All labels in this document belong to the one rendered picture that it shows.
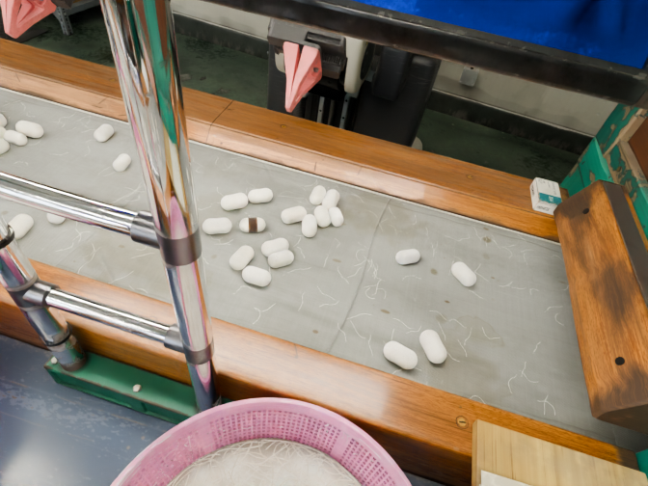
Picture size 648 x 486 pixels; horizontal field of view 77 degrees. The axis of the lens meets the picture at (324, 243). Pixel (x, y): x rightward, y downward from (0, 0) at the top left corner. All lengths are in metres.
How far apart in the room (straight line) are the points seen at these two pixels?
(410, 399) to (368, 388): 0.04
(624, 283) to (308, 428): 0.34
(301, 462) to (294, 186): 0.38
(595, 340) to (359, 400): 0.24
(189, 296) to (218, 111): 0.51
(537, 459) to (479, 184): 0.41
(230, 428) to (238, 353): 0.07
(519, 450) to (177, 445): 0.29
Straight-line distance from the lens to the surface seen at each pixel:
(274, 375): 0.41
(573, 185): 0.79
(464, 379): 0.48
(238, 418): 0.41
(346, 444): 0.41
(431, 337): 0.47
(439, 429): 0.42
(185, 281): 0.25
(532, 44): 0.28
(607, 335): 0.49
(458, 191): 0.66
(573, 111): 2.64
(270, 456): 0.41
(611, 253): 0.54
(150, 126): 0.19
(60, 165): 0.70
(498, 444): 0.43
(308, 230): 0.53
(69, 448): 0.51
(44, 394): 0.55
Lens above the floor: 1.13
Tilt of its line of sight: 46 degrees down
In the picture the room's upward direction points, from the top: 11 degrees clockwise
